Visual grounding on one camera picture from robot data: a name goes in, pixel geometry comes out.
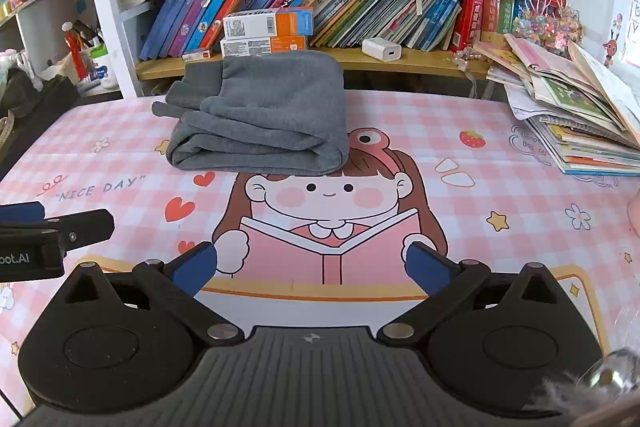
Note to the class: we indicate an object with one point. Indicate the bunch of pens and brushes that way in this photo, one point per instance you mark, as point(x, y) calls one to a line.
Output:
point(85, 34)

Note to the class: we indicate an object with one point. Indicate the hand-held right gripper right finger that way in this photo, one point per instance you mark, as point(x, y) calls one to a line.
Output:
point(425, 268)

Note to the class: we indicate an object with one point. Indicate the pile of booklets and papers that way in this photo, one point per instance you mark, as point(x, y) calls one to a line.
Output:
point(575, 117)

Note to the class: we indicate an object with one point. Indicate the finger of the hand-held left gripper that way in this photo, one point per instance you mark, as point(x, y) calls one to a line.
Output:
point(87, 227)
point(20, 212)

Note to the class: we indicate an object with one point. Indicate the cartoon wall poster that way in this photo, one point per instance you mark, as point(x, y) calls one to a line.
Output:
point(625, 17)

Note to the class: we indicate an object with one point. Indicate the white charger plug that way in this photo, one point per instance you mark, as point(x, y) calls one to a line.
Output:
point(381, 48)

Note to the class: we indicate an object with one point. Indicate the white tub with green lid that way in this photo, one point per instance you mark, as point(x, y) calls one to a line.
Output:
point(102, 72)

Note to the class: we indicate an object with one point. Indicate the white and wood bookshelf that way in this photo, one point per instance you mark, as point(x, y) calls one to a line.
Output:
point(107, 7)

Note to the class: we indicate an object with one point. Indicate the black box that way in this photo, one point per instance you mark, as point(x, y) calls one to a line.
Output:
point(45, 107)

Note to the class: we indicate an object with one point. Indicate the orange and white carton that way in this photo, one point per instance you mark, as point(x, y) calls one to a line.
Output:
point(250, 47)
point(260, 24)

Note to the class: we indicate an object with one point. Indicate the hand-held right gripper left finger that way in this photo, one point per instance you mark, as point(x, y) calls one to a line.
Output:
point(192, 268)

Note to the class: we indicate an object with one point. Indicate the small red and white box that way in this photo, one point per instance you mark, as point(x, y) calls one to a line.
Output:
point(200, 55)

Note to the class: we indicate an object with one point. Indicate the grey sweatpants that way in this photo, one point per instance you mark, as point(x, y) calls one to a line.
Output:
point(260, 122)

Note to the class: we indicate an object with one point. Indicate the dark brown cloth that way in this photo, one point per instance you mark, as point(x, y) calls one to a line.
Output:
point(15, 94)

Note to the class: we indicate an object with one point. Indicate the pink checked printed table mat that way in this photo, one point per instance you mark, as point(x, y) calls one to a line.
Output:
point(450, 217)

